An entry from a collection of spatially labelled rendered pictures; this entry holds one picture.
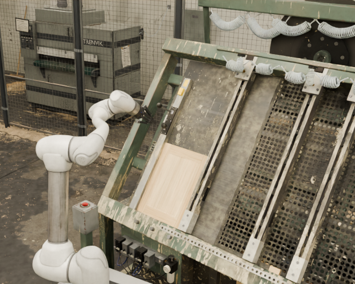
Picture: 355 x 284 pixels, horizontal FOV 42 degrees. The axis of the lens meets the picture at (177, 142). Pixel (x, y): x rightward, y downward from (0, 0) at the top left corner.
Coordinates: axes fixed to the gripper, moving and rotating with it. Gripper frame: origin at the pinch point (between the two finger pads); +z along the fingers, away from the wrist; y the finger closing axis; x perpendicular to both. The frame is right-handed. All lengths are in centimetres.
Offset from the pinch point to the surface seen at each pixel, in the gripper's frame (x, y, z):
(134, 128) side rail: -19.6, 6.4, 10.6
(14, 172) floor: -268, 81, 133
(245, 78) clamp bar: 51, -44, 5
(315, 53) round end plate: 73, -83, 38
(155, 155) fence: 4.9, 19.0, 11.6
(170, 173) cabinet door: 20.4, 26.9, 14.0
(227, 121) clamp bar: 48, -15, 8
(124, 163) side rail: -17.1, 31.6, 12.2
